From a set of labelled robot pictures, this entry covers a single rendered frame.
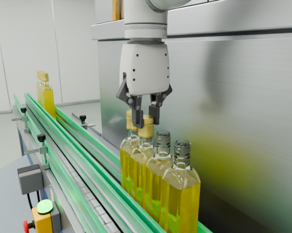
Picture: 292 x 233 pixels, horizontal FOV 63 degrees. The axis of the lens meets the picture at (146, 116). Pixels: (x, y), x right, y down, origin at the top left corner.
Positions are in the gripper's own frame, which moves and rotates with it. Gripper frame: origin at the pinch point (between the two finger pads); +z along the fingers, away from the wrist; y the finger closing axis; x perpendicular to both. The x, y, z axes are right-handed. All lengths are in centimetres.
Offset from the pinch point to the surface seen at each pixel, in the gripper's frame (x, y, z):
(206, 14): 3.4, -12.9, -21.0
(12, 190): -89, 25, 58
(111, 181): -10.9, 4.0, 20.1
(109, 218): -7.3, 6.6, 28.2
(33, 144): -72, 14, 28
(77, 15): -579, -185, -90
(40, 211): -26.2, 20.1, 32.5
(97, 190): -16.5, 5.7, 25.2
